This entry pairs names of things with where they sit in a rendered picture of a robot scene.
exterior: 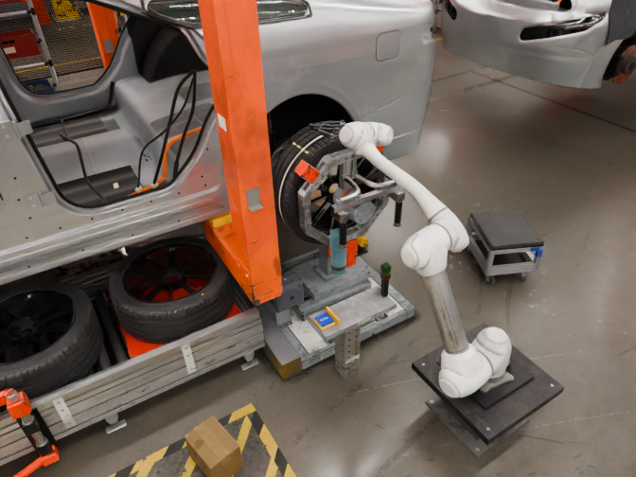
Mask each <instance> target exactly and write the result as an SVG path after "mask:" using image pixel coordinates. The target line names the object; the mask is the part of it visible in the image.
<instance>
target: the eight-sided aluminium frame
mask: <svg viewBox="0 0 636 477"><path fill-rule="evenodd" d="M362 157H364V156H363V155H358V154H356V153H355V152H354V151H353V150H350V149H345V150H340V151H336V152H333V153H331V154H327V155H324V157H323V158H322V159H321V160H320V162H319V164H318V165H317V166H316V169H317V170H318V171H319V172H320V175H319V176H318V177H317V179H316V180H315V182H314V183H313V184H311V183H309V182H308V181H305V182H304V184H303V185H302V187H300V189H299V191H298V196H297V197H298V206H299V224H300V229H301V230H302V231H303V232H304V233H305V234H307V235H308V236H310V237H312V238H314V239H317V240H319V241H321V242H322V243H324V244H325V245H327V246H328V247H330V235H329V236H328V235H326V234H324V233H323V232H321V231H319V230H317V229H315V228H314V227H312V226H311V207H310V198H311V196H312V195H313V193H314V192H315V190H316V189H317V188H318V186H319V185H320V184H321V183H322V182H323V180H324V179H325V178H326V176H327V175H328V173H329V172H330V170H331V169H332V168H333V167H335V166H338V165H340V164H342V163H344V162H349V161H352V160H354V159H359V158H362ZM388 181H390V180H389V179H388V178H387V177H385V175H383V176H381V177H379V178H378V184H379V183H385V182H388ZM388 203H389V197H388V196H387V195H384V196H381V197H378V198H377V199H376V200H375V201H374V202H373V205H374V206H375V211H374V214H373V216H372V218H371V219H370V220H369V221H367V222H365V223H362V224H356V225H355V226H352V227H349V228H347V229H346V232H347V235H346V241H350V240H352V239H355V238H358V237H361V236H363V235H365V233H366V232H368V229H369V228H370V227H371V225H372V224H373V223H374V221H375V220H376V219H377V217H378V216H379V215H380V213H381V212H382V211H383V209H384V208H385V207H386V206H387V204H388Z"/></svg>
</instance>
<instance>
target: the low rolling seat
mask: <svg viewBox="0 0 636 477"><path fill-rule="evenodd" d="M472 227H473V228H474V230H475V231H476V232H472ZM467 234H468V239H469V244H468V246H467V247H466V248H465V250H466V251H467V252H468V253H473V255H474V257H475V258H476V260H477V262H478V264H479V265H480V267H481V269H482V271H483V272H484V274H485V276H486V283H487V284H488V285H490V286H492V285H494V284H495V282H496V280H495V277H494V275H498V274H517V273H522V275H521V281H523V282H524V281H525V280H526V278H527V277H528V275H529V272H534V271H537V270H538V267H539V263H540V259H541V256H542V253H543V249H544V244H543V243H544V240H543V239H542V237H541V236H540V235H539V233H538V232H537V231H536V229H535V228H534V227H533V226H532V224H531V223H530V222H529V221H528V219H527V218H526V217H525V216H524V215H523V214H522V212H521V211H520V210H519V208H510V209H500V210H488V211H478V212H471V213H470V216H469V217H468V226H467ZM534 251H536V252H535V257H534V256H533V255H532V254H531V252H534Z"/></svg>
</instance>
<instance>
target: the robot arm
mask: <svg viewBox="0 0 636 477"><path fill-rule="evenodd" d="M309 128H310V129H311V130H312V131H317V132H319V134H320V135H322V136H325V137H328V138H330V139H331V140H333V138H334V137H339V139H340V141H341V143H342V144H343V145H344V146H345V147H347V148H349V149H350V150H353V151H354V152H355V153H356V154H358V155H363V156H364V157H365V158H366V159H367V160H368V161H370V162H371V163H372V164H373V165H374V166H375V167H376V168H378V169H379V170H380V171H382V172H383V173H384V174H386V175H387V176H388V177H390V178H391V179H392V180H394V181H395V182H396V183H398V184H399V185H400V186H402V187H403V188H404V189H406V190H407V191H408V192H409V193H410V194H411V195H412V196H413V197H414V198H415V199H416V201H417V202H418V204H419V205H420V207H421V209H422V211H423V212H424V214H425V216H426V218H427V220H428V222H429V223H430V225H429V226H426V227H424V228H422V229H420V230H419V231H417V232H416V233H414V234H413V235H411V236H410V237H409V238H408V239H407V240H406V241H405V243H404V244H403V246H402V248H401V258H402V260H403V262H404V263H405V265H406V266H407V267H409V268H411V269H413V270H416V271H417V272H418V273H419V274H420V275H422V277H423V281H424V284H425V287H426V290H427V293H428V295H429V298H430V302H431V305H432V308H433V313H434V316H435V320H436V323H437V325H438V328H439V331H440V334H441V338H442V341H443V344H444V347H445V348H444V350H443V352H442V354H441V370H440V372H439V377H438V381H439V385H440V387H441V389H442V390H443V392H444V393H445V394H446V395H448V396H449V397H451V398H464V397H467V396H469V395H471V394H473V393H474V392H475V391H477V390H478V389H480V391H481V392H482V393H487V392H488V391H489V390H490V389H493V388H495V387H497V386H500V385H502V384H505V383H507V382H512V381H513V380H514V377H513V376H512V375H511V374H509V373H508V372H507V371H506V370H505V369H506V367H507V366H508V365H509V364H511V361H510V355H511V342H510V339H509V337H508V336H507V335H506V333H505V332H504V331H503V330H501V329H500V328H497V327H487V328H485V329H484V330H482V331H481V332H480V333H479V334H478V335H477V338H476V339H475V340H474V341H473V342H472V344H469V343H468V341H467V337H466V334H465V331H464V328H463V325H462V322H461V318H460V315H459V312H458V309H457V306H456V303H455V300H454V296H453V293H452V290H451V284H450V281H449V279H448V275H447V272H446V267H447V255H448V250H451V251H452V252H454V253H457V252H461V251H462V250H463V249H465V248H466V247H467V246H468V244H469V239H468V234H467V231H466V229H465V228H464V226H463V224H462V223H461V222H460V221H459V220H458V219H457V217H456V216H455V215H454V214H453V213H452V212H451V211H450V210H449V209H448V208H447V207H446V206H445V205H444V204H442V203H441V202H440V201H439V200H437V199H436V198H435V197H434V195H433V194H432V193H431V192H430V191H429V190H428V189H426V188H425V187H424V186H423V185H422V184H421V183H420V182H418V181H417V180H416V179H414V178H413V177H412V176H410V175H409V174H407V173H406V172H405V171H403V170H402V169H400V168H398V167H397V166H396V165H394V164H393V163H391V162H390V161H389V160H387V159H386V158H385V157H383V156H382V155H381V154H380V152H379V151H378V150H377V148H376V147H383V146H387V145H390V144H391V142H392V140H393V137H394V132H393V129H392V128H391V127H389V126H387V125H385V124H381V123H377V122H365V123H364V122H350V123H345V121H344V120H341V121H327V122H325V124H312V123H310V124H309Z"/></svg>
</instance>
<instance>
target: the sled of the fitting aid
mask: <svg viewBox="0 0 636 477"><path fill-rule="evenodd" d="M369 289H371V281H370V280H369V279H368V278H366V279H364V280H363V281H360V282H358V283H356V284H353V285H351V286H349V287H346V288H344V289H342V290H339V291H336V292H334V293H332V294H330V295H328V296H325V297H323V298H321V299H318V300H316V301H315V300H314V299H313V298H312V297H311V296H310V295H309V293H308V292H307V291H306V290H305V289H304V292H303V294H304V302H301V303H299V304H296V305H294V306H292V309H293V310H294V311H295V313H296V314H297V315H298V316H299V318H300V319H301V320H302V321H306V320H308V319H309V316H310V315H312V314H314V313H316V312H318V311H320V310H323V309H325V308H326V306H328V307H331V306H333V305H335V304H337V303H340V302H342V301H344V300H345V299H348V298H350V297H352V296H354V295H357V294H359V293H361V292H365V291H367V290H369Z"/></svg>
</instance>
